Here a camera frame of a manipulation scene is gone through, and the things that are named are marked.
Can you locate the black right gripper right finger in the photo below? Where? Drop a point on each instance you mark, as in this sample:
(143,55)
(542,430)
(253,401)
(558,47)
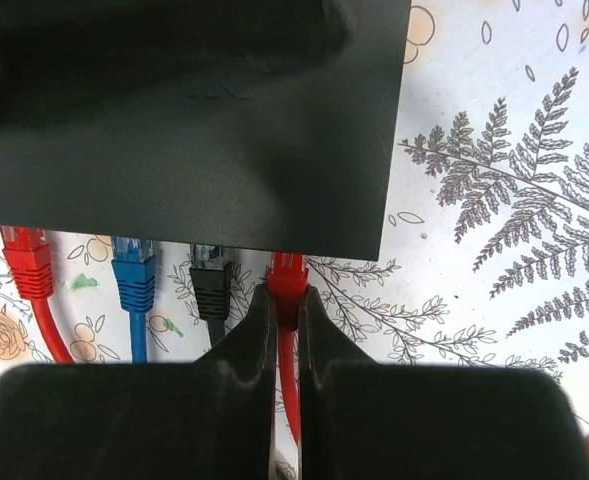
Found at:
(361,419)

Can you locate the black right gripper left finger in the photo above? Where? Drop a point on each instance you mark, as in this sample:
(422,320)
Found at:
(212,418)

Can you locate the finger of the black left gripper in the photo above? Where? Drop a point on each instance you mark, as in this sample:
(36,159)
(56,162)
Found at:
(56,56)

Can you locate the black network switch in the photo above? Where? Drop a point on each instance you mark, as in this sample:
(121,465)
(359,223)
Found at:
(242,154)

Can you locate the floral patterned table mat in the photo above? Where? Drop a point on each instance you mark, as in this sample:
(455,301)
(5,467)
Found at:
(484,255)

